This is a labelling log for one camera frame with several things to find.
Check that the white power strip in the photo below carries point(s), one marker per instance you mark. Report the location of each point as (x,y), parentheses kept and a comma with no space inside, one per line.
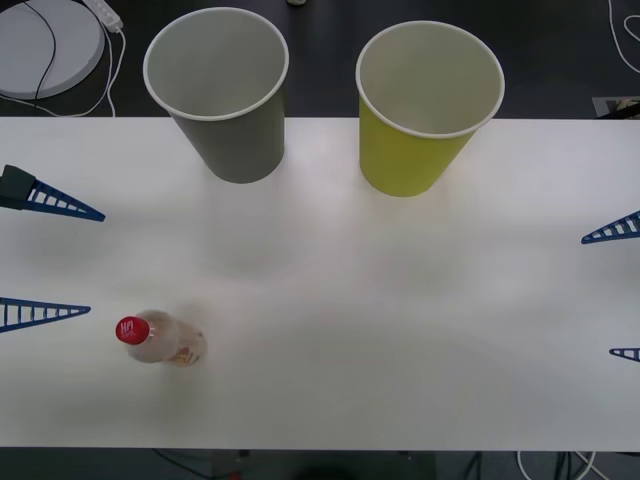
(107,12)

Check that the small red-capped plastic bottle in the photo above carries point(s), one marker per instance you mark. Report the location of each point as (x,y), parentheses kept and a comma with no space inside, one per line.
(172,340)

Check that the yellow-green plastic waste bin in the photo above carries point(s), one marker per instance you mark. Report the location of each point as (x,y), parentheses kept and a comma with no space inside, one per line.
(400,160)

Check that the grey plastic waste bin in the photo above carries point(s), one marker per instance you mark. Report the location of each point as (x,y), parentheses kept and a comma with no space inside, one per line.
(240,145)

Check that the round pale grey disc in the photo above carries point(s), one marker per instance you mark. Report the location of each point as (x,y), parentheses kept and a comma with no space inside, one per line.
(20,55)

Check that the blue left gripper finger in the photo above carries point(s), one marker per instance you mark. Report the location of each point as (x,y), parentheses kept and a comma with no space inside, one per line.
(20,192)
(10,315)

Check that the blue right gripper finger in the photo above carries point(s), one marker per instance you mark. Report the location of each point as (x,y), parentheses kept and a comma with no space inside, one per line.
(631,353)
(622,227)

